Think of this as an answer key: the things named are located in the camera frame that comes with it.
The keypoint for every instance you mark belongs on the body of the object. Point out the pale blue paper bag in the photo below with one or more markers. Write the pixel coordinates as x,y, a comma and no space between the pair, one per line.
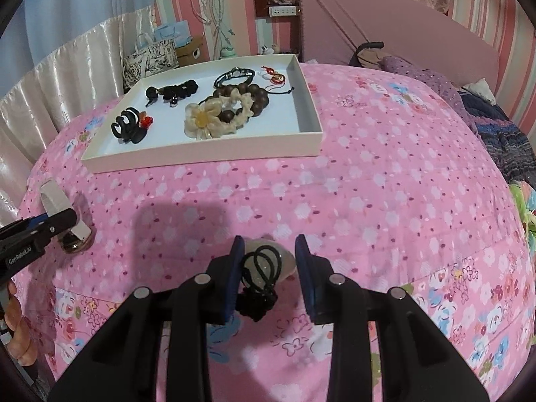
171,31

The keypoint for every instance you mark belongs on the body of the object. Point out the floral print tote bag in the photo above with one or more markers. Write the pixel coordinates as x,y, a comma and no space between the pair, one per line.
146,63

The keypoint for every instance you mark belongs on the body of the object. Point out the white satin curtain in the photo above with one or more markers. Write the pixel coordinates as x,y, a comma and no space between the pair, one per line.
83,58

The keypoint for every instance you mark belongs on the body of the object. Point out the black hair claw clip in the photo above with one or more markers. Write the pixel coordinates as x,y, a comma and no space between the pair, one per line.
130,132

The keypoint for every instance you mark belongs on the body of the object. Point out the pink padded headboard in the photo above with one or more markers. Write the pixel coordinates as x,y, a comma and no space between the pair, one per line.
398,25

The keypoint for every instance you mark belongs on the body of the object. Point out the pale green jar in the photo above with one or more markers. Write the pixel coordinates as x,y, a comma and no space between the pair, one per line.
227,52

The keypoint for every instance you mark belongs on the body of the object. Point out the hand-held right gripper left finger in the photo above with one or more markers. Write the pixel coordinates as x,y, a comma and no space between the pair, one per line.
234,268

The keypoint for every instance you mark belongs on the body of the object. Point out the purple dotted pillow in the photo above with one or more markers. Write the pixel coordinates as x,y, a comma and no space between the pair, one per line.
418,71

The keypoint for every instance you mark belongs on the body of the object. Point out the small red orange ornament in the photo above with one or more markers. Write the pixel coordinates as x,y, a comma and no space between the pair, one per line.
147,121

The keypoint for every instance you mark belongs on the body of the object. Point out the white power strip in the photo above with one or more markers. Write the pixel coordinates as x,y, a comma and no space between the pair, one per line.
283,11

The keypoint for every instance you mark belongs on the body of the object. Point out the green floral cloth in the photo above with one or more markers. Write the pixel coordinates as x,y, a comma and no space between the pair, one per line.
525,213

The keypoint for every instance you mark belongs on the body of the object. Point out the pink floral bedsheet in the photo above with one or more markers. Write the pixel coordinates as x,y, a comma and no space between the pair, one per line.
377,217

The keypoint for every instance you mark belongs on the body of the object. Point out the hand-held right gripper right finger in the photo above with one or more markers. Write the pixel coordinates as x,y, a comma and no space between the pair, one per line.
303,268

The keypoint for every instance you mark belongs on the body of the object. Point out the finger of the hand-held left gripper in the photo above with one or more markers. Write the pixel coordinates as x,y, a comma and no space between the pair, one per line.
58,220

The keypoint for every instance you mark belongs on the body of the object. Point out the small beige round object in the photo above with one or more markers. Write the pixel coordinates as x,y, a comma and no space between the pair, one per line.
275,47

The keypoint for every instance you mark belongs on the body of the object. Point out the white pillow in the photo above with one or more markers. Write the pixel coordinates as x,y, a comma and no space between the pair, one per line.
479,90

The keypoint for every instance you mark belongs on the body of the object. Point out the brown cardboard box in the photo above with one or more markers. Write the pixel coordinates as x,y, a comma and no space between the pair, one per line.
190,52

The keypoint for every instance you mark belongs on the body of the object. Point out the pale blue sheer curtain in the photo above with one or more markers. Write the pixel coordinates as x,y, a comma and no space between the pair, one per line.
83,0

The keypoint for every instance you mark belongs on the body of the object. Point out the dark blue knitted blanket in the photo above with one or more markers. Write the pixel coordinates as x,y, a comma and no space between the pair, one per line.
502,142

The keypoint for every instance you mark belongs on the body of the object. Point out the beige garment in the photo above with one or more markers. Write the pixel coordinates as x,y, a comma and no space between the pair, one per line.
372,56

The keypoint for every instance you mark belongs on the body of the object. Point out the person's left hand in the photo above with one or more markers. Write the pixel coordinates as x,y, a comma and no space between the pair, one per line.
21,335

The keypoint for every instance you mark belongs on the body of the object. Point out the white shallow box tray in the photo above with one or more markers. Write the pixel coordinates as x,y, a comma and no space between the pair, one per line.
167,136

